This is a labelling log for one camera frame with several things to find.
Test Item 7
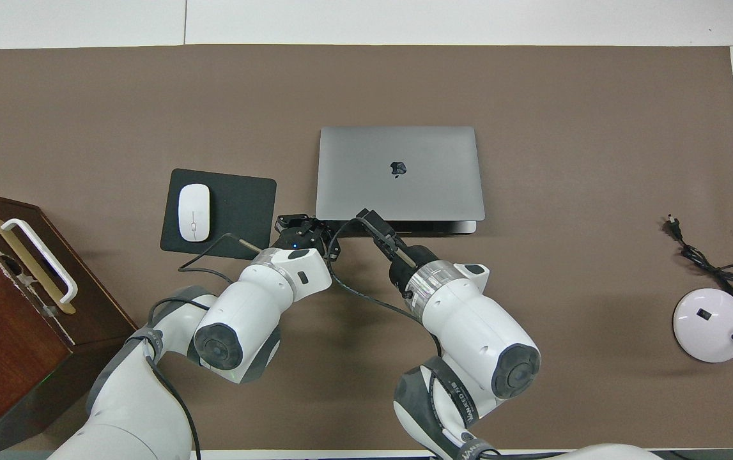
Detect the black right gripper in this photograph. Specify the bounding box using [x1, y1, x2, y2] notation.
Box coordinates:
[357, 209, 438, 296]

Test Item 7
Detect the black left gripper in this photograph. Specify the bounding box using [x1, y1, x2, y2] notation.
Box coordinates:
[274, 214, 341, 261]

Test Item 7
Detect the grey aluminium laptop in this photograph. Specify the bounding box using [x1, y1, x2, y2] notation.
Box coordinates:
[315, 126, 486, 235]

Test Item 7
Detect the black mouse pad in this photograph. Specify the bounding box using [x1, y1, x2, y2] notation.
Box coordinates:
[160, 168, 277, 262]

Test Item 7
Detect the white computer mouse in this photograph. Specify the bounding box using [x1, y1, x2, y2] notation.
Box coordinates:
[178, 183, 212, 243]

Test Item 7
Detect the large brown table mat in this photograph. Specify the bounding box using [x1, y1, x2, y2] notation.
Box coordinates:
[0, 45, 733, 451]

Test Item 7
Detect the dark brown wooden box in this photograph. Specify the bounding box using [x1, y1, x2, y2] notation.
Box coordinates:
[0, 187, 138, 454]

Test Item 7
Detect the white desk lamp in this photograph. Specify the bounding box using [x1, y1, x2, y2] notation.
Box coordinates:
[672, 248, 733, 364]

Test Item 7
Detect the white box handle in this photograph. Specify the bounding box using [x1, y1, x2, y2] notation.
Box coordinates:
[1, 218, 79, 303]

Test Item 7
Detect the black lamp power cable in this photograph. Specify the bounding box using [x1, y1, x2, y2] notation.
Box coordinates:
[663, 215, 733, 302]

